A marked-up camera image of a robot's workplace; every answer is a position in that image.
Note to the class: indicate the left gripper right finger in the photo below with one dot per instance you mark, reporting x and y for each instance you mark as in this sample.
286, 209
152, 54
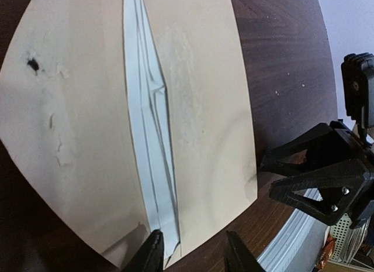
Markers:
237, 256

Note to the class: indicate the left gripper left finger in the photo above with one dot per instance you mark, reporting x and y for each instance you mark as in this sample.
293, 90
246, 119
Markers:
150, 256

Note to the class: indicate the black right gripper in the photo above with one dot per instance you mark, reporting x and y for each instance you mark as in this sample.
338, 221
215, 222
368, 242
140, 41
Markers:
321, 180

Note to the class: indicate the brown kraft envelope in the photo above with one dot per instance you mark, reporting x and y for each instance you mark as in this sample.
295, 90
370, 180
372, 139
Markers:
65, 118

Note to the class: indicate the white perforated storage basket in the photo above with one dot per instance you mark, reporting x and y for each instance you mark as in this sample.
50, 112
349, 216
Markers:
347, 240

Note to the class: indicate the orange snack packet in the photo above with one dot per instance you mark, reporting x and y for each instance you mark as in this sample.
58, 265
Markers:
326, 253

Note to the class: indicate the front aluminium slotted rail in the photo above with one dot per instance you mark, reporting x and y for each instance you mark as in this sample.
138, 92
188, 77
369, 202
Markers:
296, 246

